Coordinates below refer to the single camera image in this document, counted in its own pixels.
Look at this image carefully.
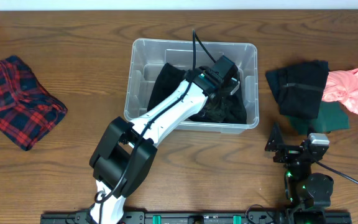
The red blue plaid shirt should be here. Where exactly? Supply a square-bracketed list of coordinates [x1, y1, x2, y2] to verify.
[0, 55, 68, 151]

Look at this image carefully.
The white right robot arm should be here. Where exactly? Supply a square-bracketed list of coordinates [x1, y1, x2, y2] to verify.
[265, 123, 334, 224]

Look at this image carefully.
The pink garment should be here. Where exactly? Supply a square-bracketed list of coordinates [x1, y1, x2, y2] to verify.
[322, 68, 358, 115]

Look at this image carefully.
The dark green garment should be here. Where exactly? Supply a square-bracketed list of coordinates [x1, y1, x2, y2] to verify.
[287, 101, 350, 135]

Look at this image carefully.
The clear plastic storage bin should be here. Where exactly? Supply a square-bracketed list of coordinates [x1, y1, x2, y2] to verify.
[124, 38, 260, 134]

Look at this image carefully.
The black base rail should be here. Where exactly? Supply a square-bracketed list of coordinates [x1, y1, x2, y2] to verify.
[40, 210, 352, 224]

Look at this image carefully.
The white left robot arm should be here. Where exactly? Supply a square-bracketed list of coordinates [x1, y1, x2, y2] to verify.
[89, 67, 238, 223]

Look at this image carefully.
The black garment with tape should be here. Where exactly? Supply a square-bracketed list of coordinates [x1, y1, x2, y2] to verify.
[265, 60, 329, 119]

